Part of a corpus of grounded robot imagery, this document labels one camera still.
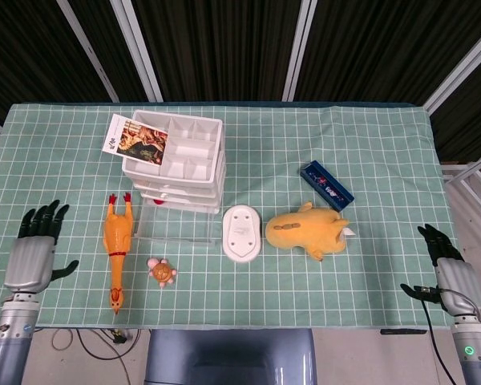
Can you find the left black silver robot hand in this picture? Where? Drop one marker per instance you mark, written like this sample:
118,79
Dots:
28,260

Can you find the white metal rack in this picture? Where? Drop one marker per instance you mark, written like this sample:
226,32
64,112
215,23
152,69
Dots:
465,176

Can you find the white plastic drawer cabinet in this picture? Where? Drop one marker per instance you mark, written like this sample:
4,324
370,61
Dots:
192,150

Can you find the small pink brown turtle toy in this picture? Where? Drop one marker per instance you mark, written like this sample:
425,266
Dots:
162,272

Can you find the dark blue rectangular box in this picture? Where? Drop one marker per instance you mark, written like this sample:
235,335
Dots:
326,184

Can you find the blue grey robot torso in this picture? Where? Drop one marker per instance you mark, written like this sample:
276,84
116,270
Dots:
228,357

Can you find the white frame post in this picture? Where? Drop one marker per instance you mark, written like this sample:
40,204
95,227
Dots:
138,52
88,52
461,68
298,52

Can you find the orange rubber chicken toy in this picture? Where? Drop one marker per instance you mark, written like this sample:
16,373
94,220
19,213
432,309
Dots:
118,232

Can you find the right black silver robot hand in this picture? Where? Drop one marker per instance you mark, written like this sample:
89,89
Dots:
459,280

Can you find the green checked tablecloth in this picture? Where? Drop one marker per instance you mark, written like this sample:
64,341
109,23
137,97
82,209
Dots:
264,288

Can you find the white oval plastic device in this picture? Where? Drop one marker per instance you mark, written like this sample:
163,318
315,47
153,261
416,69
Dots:
242,232

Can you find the printed picture card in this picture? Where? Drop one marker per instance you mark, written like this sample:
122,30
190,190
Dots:
140,142

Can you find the small red ball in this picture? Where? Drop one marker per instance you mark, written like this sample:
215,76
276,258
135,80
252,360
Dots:
158,201

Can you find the yellow plush animal toy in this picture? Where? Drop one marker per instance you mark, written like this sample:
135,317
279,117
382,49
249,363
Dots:
300,232

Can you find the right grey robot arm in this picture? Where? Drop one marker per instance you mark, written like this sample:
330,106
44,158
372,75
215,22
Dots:
475,353

